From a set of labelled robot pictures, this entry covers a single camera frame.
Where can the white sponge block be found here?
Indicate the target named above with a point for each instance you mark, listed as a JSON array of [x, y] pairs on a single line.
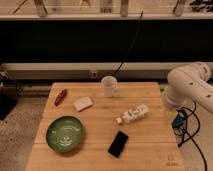
[[82, 103]]

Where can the blue cable connector box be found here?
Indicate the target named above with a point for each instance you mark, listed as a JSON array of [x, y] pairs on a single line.
[[178, 121]]

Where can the white plastic cup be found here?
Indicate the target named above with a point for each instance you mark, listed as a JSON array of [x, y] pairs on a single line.
[[109, 84]]

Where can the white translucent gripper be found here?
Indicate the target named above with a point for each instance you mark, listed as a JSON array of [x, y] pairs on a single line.
[[170, 112]]

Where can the white plastic bottle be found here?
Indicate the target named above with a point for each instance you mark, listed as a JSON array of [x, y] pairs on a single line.
[[133, 114]]

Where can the black equipment at left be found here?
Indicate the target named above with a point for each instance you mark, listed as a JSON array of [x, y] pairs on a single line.
[[7, 103]]

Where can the red brown sausage toy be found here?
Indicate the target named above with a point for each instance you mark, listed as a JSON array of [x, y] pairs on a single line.
[[60, 97]]

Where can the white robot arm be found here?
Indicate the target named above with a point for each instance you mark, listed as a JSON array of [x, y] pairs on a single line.
[[187, 82]]

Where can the green ceramic bowl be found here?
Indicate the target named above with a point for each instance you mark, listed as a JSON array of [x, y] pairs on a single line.
[[64, 134]]

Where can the black smartphone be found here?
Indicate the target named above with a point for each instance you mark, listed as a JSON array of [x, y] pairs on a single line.
[[118, 144]]

